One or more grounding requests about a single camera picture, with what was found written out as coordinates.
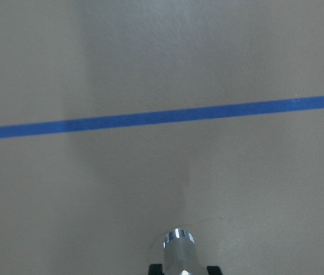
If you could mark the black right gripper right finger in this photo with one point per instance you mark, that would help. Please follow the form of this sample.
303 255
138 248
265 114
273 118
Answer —
213 270

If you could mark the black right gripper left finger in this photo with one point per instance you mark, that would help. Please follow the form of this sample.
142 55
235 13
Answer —
155 269

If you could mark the chrome angle pipe fitting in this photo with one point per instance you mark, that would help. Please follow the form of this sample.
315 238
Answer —
179 252

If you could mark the brown table mat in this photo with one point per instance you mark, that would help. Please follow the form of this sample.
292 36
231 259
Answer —
121 120

